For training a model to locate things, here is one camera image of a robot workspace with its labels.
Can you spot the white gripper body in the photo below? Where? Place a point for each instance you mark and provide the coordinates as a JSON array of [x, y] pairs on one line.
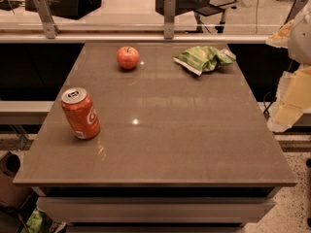
[[300, 38]]

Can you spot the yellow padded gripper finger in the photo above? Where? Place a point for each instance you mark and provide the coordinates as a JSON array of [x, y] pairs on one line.
[[280, 38], [293, 99]]

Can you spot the green jalapeno chip bag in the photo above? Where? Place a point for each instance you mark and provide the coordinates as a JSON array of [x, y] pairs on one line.
[[203, 59]]

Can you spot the red coke can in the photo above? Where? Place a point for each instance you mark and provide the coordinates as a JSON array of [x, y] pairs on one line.
[[79, 110]]

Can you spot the green bag under table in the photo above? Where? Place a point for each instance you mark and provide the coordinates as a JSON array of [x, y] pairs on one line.
[[38, 222]]

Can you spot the red apple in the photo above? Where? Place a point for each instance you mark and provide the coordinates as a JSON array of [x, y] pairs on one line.
[[128, 57]]

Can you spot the brown cardboard box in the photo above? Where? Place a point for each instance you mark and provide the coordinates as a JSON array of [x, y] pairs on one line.
[[11, 194]]

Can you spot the right metal glass bracket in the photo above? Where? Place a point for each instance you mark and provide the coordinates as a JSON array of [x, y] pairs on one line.
[[297, 6]]

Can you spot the metal glass bracket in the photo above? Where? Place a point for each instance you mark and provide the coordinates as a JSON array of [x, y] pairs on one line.
[[169, 18], [297, 6], [45, 15]]

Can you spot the middle metal glass bracket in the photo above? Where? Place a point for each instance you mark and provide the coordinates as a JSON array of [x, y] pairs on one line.
[[169, 18]]

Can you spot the left metal glass bracket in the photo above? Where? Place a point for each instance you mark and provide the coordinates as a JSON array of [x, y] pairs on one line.
[[45, 15]]

